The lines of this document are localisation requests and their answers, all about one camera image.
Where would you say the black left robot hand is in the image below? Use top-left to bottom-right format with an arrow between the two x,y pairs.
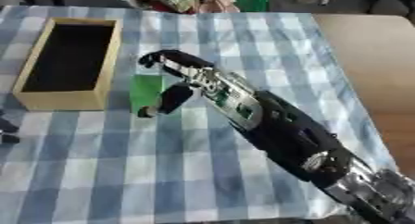
0,108 -> 23,144

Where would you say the green rectangular block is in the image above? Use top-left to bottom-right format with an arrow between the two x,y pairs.
130,74 -> 166,114

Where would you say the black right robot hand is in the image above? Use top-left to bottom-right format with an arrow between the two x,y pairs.
136,49 -> 218,118

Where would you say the tan cardboard box black inside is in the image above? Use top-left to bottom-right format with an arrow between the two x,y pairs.
11,17 -> 125,112

